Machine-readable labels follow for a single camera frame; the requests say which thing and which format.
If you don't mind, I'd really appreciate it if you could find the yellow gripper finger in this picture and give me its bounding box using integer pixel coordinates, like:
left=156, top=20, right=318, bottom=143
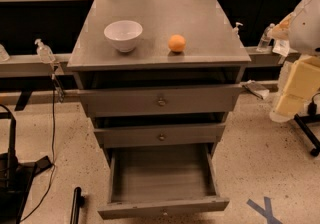
left=269, top=56, right=320, bottom=123
left=267, top=14, right=292, bottom=40

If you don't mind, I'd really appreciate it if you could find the orange fruit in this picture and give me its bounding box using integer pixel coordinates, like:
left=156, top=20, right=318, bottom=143
left=168, top=34, right=186, bottom=52

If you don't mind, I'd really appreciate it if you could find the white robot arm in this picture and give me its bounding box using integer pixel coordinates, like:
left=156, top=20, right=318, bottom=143
left=269, top=0, right=320, bottom=123

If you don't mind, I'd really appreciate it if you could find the grey top drawer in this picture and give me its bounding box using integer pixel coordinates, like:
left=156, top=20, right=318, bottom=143
left=79, top=85, right=242, bottom=117

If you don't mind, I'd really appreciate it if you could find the grey drawer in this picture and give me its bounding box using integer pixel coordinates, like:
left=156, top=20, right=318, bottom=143
left=98, top=144, right=229, bottom=220
left=79, top=85, right=242, bottom=117
left=94, top=123, right=225, bottom=148

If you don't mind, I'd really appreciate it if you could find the grey drawer cabinet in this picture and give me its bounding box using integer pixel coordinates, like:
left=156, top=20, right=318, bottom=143
left=67, top=0, right=252, bottom=159

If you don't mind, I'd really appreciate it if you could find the grey bottom drawer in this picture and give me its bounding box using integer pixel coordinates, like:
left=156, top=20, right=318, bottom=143
left=98, top=144, right=229, bottom=220

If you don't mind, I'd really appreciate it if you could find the grey middle drawer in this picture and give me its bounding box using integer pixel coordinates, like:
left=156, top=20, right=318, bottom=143
left=94, top=123, right=225, bottom=148

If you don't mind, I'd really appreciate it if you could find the white wipes packet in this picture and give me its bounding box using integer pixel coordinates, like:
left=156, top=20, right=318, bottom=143
left=272, top=39, right=290, bottom=57

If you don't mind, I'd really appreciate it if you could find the clear water bottle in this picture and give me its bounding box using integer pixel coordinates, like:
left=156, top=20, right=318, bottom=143
left=256, top=23, right=275, bottom=52

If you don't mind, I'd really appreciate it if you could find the black power adapter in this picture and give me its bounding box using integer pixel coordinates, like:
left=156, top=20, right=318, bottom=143
left=307, top=94, right=317, bottom=116

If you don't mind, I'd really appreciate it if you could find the black stand leg with caster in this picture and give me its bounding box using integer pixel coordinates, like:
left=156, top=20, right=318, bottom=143
left=294, top=114, right=320, bottom=157

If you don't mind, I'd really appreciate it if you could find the clear pump bottle right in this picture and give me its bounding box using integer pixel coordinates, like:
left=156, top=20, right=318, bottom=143
left=233, top=22, right=243, bottom=38

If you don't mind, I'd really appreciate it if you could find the clear pump bottle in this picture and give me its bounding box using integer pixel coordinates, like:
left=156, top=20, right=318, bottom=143
left=233, top=22, right=243, bottom=38
left=35, top=39, right=55, bottom=64

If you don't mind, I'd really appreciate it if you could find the folded grey cloth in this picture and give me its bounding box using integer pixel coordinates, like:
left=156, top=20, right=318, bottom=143
left=243, top=80, right=269, bottom=99

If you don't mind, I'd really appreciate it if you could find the white ceramic bowl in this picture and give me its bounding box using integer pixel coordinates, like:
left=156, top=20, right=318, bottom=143
left=104, top=20, right=143, bottom=53

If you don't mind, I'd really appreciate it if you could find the clear pump bottle left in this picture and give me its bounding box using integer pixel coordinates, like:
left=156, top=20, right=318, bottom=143
left=35, top=39, right=55, bottom=64

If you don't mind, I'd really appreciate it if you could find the clear bottle far left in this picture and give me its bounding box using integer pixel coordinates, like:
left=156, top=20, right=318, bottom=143
left=0, top=44, right=10, bottom=62

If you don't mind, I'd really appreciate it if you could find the black equipment base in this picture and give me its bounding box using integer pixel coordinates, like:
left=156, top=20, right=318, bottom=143
left=0, top=105, right=53, bottom=224

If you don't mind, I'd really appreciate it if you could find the black cable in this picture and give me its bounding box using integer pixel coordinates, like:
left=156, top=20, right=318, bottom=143
left=19, top=73, right=58, bottom=223

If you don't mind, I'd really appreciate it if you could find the black tube handle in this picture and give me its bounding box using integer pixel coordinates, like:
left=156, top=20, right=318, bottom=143
left=70, top=187, right=85, bottom=224

